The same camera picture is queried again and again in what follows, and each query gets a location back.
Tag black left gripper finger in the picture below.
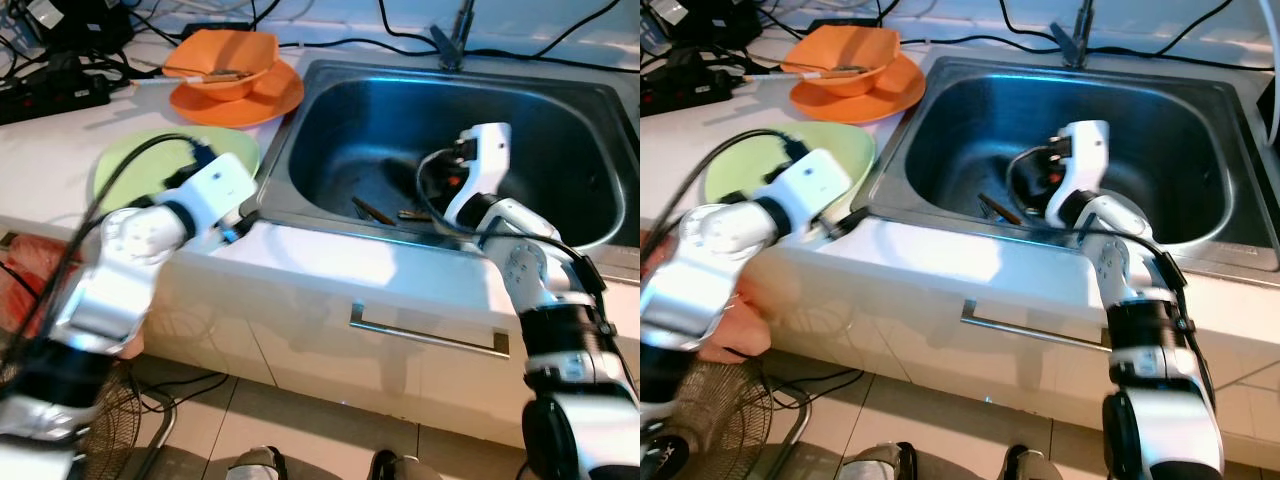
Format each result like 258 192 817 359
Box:
825 205 869 243
224 207 264 243

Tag brown chopstick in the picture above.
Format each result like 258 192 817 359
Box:
977 192 1026 227
350 196 399 227

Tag stainless steel kitchen sink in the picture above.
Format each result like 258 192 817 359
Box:
865 55 1280 286
255 58 641 276

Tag white kitchen cabinet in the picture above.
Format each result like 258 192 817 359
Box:
0 225 641 451
640 230 1280 451

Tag green plate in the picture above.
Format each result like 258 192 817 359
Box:
703 122 876 216
93 127 263 216

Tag steel sink faucet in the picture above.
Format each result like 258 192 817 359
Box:
430 0 479 73
1050 0 1096 71

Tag orange plate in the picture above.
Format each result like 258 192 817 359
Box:
168 58 305 129
788 55 926 126

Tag orange plastic bag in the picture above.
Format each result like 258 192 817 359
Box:
700 280 776 363
0 235 151 361

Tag slim long utensil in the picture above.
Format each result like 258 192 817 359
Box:
133 68 256 88
742 62 871 83

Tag orange bowl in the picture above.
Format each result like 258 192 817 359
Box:
782 25 899 98
163 30 279 101

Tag black power strip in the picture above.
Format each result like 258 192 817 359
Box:
640 65 746 116
0 70 113 126

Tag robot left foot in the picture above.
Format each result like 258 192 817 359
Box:
840 442 916 480
225 445 291 480

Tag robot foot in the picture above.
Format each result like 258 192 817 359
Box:
225 445 291 480
1000 445 1061 480
370 448 433 480
840 442 916 480

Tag black power adapter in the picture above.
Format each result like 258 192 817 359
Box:
650 0 756 46
20 0 136 51

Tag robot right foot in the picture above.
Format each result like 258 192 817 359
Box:
1000 445 1061 480
370 448 433 480

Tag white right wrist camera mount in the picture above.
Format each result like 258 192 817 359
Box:
455 122 513 229
1045 120 1111 226

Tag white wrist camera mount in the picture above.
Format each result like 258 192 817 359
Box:
178 150 259 241
455 122 513 229
1045 120 1111 226
775 148 854 246

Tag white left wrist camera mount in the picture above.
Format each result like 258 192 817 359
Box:
775 148 854 246
178 150 259 241

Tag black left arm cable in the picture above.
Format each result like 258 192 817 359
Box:
640 128 813 261
0 133 216 361

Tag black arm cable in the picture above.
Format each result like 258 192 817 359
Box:
640 128 813 261
1005 145 1216 401
415 148 641 401
0 133 216 361

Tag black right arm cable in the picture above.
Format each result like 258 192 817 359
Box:
415 148 641 401
1005 145 1216 401

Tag steel cabinet handle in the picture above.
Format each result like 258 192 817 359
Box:
350 303 511 358
960 298 1111 351

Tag floor fan with wire grille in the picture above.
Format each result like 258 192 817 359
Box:
660 355 811 480
75 360 179 480

